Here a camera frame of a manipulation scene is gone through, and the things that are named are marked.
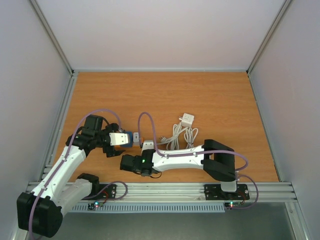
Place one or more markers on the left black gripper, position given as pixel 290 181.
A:
pixel 111 151

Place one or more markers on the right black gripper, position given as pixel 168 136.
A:
pixel 139 172

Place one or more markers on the blue cube socket adapter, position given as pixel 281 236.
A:
pixel 130 140

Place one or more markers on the grey white plug adapter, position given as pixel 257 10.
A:
pixel 136 139

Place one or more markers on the orange power strip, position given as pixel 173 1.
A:
pixel 141 143

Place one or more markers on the white cube socket adapter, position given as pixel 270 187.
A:
pixel 187 120

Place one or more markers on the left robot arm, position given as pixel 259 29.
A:
pixel 42 210

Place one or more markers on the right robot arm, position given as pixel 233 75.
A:
pixel 216 159

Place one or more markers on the left small circuit board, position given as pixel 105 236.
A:
pixel 95 205

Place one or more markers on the small circuit board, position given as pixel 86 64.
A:
pixel 232 204
pixel 95 205

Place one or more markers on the right small circuit board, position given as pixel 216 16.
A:
pixel 232 204

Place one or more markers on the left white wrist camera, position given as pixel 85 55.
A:
pixel 118 139

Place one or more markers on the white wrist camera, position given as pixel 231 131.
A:
pixel 118 139
pixel 148 145

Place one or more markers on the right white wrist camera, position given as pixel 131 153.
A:
pixel 148 145

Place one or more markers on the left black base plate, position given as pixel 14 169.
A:
pixel 104 193

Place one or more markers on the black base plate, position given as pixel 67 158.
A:
pixel 104 193
pixel 214 192

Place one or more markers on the grey slotted cable duct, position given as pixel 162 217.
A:
pixel 134 208

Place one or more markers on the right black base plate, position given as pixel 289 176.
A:
pixel 214 192

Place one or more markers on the aluminium front rail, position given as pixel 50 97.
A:
pixel 194 192

